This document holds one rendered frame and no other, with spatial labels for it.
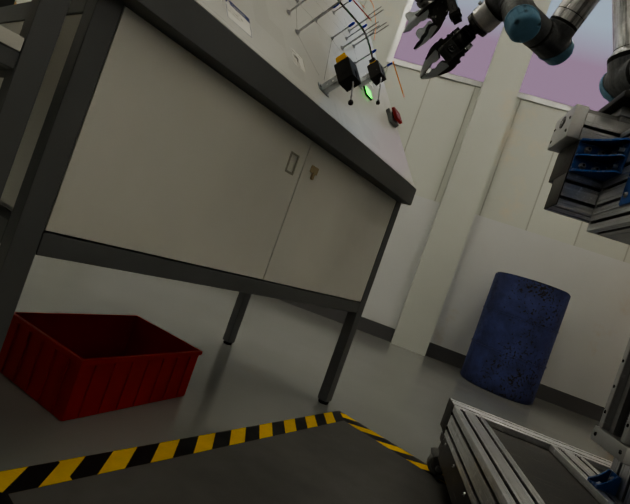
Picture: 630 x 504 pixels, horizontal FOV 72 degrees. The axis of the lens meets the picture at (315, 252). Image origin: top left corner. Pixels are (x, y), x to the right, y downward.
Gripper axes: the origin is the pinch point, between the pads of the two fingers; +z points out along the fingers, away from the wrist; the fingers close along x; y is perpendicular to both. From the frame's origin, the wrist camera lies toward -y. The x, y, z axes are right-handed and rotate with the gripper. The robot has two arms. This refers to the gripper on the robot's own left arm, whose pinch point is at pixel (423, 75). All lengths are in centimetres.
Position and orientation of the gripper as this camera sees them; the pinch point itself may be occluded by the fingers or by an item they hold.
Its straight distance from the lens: 146.2
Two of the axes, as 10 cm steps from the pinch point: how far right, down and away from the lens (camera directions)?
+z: -5.7, 4.0, 7.2
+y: 4.7, -5.6, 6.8
